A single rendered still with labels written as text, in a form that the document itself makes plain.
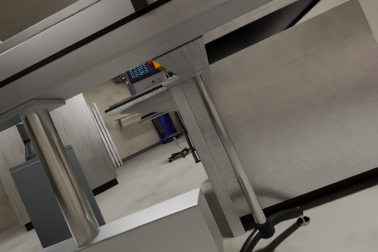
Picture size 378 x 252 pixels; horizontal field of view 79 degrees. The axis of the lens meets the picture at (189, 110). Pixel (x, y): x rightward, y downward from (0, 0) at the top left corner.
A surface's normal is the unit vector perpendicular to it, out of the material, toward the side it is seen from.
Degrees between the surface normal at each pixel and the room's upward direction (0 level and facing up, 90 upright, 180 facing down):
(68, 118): 90
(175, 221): 90
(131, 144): 90
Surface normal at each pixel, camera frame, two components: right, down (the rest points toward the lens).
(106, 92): 0.42, -0.18
